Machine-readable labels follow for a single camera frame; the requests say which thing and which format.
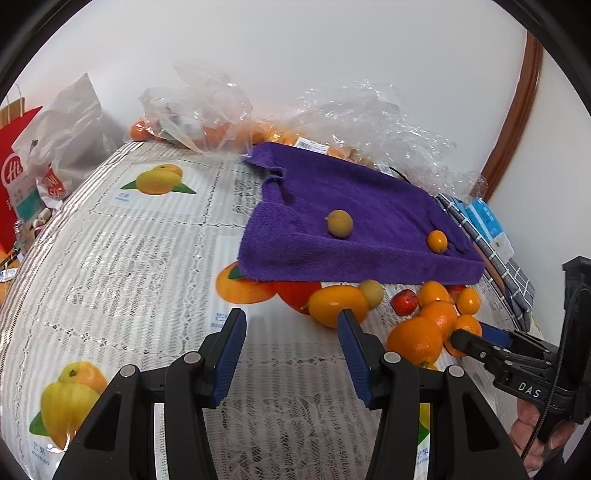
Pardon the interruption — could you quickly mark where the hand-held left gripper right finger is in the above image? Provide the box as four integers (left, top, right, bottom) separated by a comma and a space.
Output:
337, 309, 529, 480

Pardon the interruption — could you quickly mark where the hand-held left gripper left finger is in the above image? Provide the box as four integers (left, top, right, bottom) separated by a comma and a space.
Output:
53, 308, 247, 480

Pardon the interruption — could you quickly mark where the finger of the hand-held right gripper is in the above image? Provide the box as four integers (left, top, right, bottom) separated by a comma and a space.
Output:
480, 324, 557, 365
450, 330, 513, 377

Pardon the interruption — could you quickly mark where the large orange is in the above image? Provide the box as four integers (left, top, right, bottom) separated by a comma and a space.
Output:
386, 316, 444, 367

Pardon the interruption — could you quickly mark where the oval yellow-orange fruit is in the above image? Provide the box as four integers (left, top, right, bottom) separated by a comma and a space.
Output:
308, 285, 370, 329

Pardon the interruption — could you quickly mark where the yellow-green round fruit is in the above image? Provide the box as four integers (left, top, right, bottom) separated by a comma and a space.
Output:
324, 209, 355, 240
358, 279, 385, 309

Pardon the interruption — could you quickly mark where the small red fruit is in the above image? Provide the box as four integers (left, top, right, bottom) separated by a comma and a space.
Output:
391, 290, 419, 317

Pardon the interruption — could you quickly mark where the person's right hand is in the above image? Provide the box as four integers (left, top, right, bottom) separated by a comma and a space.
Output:
508, 397, 575, 469

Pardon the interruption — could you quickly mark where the grey checked cloth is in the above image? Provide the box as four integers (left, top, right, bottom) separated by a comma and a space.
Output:
436, 191, 536, 330

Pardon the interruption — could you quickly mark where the blue and white packet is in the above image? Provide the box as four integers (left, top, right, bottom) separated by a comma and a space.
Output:
455, 198, 515, 261

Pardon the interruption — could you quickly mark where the purple towel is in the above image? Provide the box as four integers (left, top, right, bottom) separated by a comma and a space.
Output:
239, 142, 485, 284

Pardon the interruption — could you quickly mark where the pile of bagged tangerines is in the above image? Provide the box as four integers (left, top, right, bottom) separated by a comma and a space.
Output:
198, 122, 234, 146

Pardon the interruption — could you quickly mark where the pile of bagged kumquats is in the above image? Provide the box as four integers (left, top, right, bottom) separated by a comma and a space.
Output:
233, 120, 358, 162

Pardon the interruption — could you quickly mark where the large clear plastic bag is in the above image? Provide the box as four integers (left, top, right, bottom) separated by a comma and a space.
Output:
249, 80, 488, 199

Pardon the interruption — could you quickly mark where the crumpled clear plastic bag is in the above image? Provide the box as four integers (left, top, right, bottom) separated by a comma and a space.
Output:
140, 60, 254, 155

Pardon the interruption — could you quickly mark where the red paper bag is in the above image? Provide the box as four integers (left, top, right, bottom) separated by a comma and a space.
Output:
0, 85, 44, 252

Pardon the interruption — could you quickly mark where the white plastic bag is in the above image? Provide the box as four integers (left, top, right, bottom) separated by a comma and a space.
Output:
11, 73, 121, 210

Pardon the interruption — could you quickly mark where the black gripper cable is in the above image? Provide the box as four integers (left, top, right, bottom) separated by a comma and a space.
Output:
521, 284, 591, 460

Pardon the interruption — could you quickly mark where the brown wooden door frame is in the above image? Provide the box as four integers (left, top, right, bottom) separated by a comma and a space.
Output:
480, 30, 543, 201

